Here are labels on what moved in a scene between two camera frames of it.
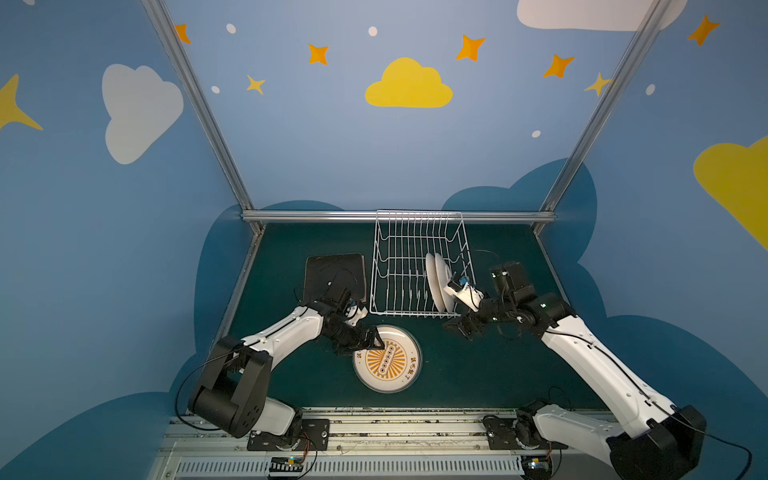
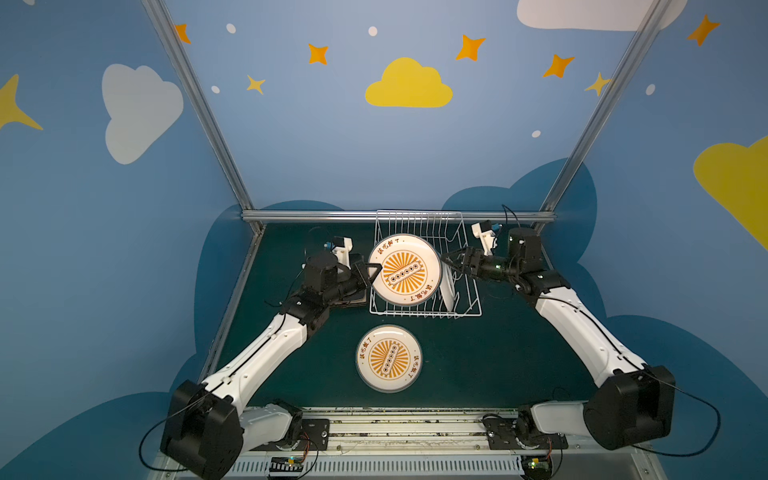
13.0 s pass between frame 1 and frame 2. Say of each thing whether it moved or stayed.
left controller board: stayed
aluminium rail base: stayed
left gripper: moved
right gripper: moved
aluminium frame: stayed
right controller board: stayed
